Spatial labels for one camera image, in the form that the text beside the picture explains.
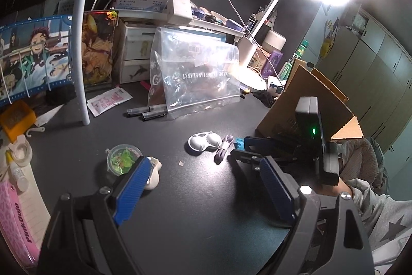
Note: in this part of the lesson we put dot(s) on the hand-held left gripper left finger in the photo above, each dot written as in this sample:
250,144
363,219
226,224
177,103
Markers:
133,191

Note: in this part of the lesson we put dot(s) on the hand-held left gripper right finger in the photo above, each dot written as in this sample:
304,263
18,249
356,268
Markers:
276,194

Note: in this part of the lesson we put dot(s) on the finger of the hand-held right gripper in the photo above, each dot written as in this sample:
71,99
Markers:
247,158
252,143

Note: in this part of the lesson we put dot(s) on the small blue item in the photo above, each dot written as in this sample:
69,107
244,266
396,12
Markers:
238,143

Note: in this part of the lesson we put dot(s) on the cardboard box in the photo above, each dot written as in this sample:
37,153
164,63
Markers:
299,81

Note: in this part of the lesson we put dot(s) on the white toy figure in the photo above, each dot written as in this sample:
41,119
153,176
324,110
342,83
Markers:
154,176

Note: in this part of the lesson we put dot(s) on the green plastic cup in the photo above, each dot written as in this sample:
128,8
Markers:
124,160

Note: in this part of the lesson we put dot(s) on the black cloth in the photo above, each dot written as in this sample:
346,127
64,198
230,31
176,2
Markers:
264,97

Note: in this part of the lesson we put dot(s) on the small white carton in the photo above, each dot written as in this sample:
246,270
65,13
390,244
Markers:
275,85

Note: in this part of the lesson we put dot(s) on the white lens case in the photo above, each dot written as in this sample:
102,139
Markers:
201,143

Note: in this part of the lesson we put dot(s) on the grey ribbed garment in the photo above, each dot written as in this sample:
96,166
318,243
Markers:
360,159

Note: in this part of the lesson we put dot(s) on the purple box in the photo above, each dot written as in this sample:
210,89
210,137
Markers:
275,60

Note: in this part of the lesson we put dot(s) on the green bottle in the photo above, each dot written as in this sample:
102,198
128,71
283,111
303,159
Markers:
302,49

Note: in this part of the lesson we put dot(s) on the yellow cartoon sticker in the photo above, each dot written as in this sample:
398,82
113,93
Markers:
326,46

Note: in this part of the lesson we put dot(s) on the grey wardrobe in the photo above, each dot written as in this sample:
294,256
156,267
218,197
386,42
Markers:
370,68

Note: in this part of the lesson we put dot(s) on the clear zip bag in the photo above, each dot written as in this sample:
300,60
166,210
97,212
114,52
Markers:
193,85

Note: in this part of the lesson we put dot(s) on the white humidifier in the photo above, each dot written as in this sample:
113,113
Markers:
273,39

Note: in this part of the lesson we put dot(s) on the pink and white packet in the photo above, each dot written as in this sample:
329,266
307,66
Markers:
107,101

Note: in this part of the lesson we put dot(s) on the lined notebook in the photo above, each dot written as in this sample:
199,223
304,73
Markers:
35,197

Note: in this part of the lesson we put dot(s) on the white glue tube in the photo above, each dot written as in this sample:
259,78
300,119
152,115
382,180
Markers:
19,178

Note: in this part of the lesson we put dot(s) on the white tape roll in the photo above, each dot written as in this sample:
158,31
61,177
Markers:
24,154

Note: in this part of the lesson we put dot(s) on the white shelf riser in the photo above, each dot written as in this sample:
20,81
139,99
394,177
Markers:
222,30

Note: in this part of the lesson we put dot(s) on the white plastic hook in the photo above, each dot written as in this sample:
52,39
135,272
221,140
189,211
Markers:
32,133

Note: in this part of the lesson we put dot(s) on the pink leopard pencil case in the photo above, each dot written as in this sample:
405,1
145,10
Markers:
16,223

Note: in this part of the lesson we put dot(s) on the white desk lamp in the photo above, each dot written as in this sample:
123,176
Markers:
274,2

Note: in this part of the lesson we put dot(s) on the orange box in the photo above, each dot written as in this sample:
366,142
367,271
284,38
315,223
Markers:
17,132

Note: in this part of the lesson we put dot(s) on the white drawer box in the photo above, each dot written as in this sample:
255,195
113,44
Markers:
136,49

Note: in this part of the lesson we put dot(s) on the framed anime card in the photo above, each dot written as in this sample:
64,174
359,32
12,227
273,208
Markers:
96,49

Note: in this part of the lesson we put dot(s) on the small white box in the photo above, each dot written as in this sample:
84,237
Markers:
178,10

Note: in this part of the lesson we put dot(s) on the blue anime poster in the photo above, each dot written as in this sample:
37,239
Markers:
35,68

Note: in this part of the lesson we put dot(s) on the white metal rack frame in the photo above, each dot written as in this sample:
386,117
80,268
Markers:
80,52

